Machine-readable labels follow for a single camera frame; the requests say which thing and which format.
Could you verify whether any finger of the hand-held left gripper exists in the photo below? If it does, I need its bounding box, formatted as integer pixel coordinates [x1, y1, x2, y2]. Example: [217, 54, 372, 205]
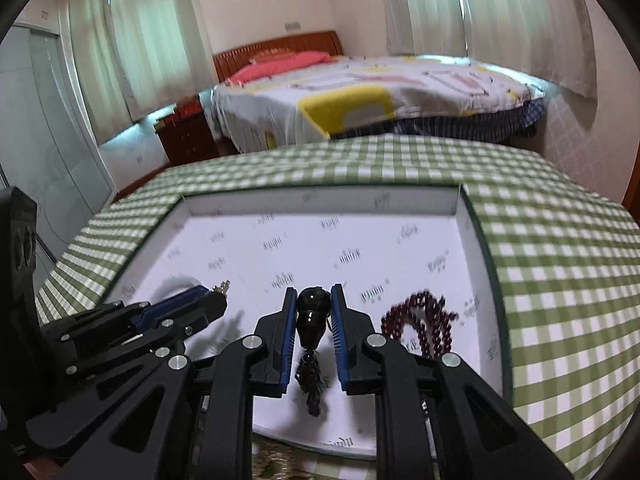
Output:
[65, 291, 229, 378]
[40, 285, 210, 356]

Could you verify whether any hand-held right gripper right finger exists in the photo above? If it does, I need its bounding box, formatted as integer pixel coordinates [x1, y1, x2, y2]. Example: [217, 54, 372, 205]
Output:
[330, 283, 574, 480]

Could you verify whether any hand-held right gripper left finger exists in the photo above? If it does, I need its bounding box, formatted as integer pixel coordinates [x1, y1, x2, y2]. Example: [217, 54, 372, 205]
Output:
[25, 287, 299, 480]

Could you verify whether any dark gourd pendant with tassel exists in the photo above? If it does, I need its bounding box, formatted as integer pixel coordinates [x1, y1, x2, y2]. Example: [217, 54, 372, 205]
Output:
[295, 285, 332, 418]

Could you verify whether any white box with green rim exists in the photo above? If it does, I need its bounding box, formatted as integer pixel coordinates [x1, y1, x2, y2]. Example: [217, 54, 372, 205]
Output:
[97, 185, 514, 461]

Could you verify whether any frosted glass wardrobe door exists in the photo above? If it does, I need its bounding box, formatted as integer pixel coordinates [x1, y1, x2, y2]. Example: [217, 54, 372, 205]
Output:
[0, 25, 117, 263]

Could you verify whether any dark wooden nightstand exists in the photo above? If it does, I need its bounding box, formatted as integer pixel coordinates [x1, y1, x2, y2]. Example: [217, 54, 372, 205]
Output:
[155, 110, 224, 166]

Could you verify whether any red box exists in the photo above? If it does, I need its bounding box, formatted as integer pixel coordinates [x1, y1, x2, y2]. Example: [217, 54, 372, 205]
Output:
[171, 100, 202, 122]

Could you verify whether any narrow white curtain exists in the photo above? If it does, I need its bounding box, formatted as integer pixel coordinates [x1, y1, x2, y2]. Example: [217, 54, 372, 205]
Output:
[62, 0, 133, 133]
[380, 0, 468, 58]

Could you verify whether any green checkered tablecloth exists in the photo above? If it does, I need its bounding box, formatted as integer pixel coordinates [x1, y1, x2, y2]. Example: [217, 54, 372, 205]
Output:
[35, 135, 640, 480]

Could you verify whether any pink pillow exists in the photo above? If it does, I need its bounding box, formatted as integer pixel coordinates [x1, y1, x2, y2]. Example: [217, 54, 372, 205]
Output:
[227, 50, 338, 87]

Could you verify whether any blue plaid bed skirt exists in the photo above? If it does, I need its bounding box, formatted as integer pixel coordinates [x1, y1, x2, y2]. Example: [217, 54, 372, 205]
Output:
[390, 97, 546, 143]

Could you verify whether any bed with patterned cover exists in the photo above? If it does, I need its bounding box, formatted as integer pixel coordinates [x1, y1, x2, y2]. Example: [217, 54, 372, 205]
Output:
[210, 54, 543, 155]

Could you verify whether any wide white curtain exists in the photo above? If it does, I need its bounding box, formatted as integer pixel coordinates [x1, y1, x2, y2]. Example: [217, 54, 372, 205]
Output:
[107, 0, 201, 117]
[452, 0, 599, 102]

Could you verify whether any wooden bed headboard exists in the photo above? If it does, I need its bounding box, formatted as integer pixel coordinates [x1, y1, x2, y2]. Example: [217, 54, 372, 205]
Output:
[212, 30, 345, 83]

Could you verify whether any dark red bead bracelet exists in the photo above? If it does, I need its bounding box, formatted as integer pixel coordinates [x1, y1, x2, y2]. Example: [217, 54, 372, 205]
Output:
[381, 290, 460, 361]

